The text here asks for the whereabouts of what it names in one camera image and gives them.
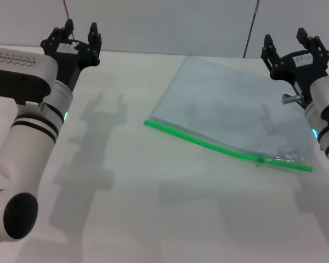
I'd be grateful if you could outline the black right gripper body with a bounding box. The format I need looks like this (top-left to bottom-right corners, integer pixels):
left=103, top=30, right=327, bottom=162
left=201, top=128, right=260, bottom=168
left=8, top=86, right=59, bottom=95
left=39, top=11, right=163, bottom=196
left=281, top=50, right=329, bottom=104

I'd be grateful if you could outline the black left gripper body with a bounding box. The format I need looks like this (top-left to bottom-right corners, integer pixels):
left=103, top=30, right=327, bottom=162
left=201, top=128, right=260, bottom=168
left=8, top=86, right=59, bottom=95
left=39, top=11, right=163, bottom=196
left=50, top=41, right=99, bottom=91

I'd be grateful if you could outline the clear green-zip document bag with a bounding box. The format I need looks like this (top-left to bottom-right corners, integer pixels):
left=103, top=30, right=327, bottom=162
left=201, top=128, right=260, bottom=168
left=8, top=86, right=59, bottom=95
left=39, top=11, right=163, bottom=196
left=144, top=55, right=319, bottom=173

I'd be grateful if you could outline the silver connector plug with cable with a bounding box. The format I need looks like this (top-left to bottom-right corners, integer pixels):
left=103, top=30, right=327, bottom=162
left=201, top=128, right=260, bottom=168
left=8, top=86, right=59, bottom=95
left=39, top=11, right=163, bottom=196
left=281, top=94, right=304, bottom=105

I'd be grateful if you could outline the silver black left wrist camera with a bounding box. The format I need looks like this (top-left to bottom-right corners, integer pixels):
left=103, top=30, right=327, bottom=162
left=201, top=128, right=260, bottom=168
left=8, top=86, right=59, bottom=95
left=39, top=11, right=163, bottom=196
left=0, top=45, right=58, bottom=106

